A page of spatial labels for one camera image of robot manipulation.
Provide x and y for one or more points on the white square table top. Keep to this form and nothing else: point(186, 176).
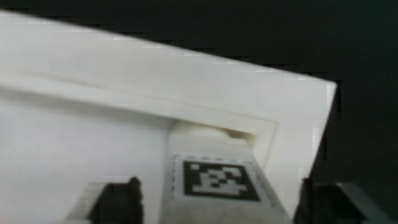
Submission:
point(72, 143)

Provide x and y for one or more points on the white leg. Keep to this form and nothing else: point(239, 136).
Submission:
point(216, 192)

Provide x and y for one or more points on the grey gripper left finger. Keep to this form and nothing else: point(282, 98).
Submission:
point(108, 204)

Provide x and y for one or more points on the white U-shaped fence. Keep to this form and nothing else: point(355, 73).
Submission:
point(81, 64)

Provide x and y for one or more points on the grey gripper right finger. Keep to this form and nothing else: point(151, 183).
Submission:
point(335, 204)

